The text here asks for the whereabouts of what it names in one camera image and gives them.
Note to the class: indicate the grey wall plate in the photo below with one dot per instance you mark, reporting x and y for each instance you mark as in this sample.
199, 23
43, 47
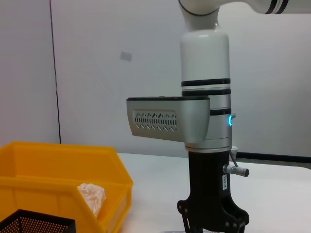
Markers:
126, 56

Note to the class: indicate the yellow plastic bin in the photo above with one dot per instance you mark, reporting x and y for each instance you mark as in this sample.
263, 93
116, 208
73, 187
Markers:
60, 165

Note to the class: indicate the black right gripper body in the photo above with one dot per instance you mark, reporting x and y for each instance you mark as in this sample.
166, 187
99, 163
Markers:
206, 182

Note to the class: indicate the white paper ball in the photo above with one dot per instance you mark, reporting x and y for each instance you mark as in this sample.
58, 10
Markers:
93, 196

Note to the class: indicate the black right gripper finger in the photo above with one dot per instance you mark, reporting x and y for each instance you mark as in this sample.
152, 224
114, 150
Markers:
190, 225

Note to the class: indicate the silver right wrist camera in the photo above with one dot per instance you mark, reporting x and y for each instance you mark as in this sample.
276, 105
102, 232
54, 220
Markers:
170, 121

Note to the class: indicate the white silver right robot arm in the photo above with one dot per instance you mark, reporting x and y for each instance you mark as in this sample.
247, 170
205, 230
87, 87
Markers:
204, 60

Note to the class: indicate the black mesh pen holder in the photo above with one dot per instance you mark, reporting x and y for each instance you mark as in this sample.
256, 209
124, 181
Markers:
36, 223

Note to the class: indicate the silver right connector plug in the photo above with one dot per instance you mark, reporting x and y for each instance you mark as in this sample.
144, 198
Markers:
236, 170

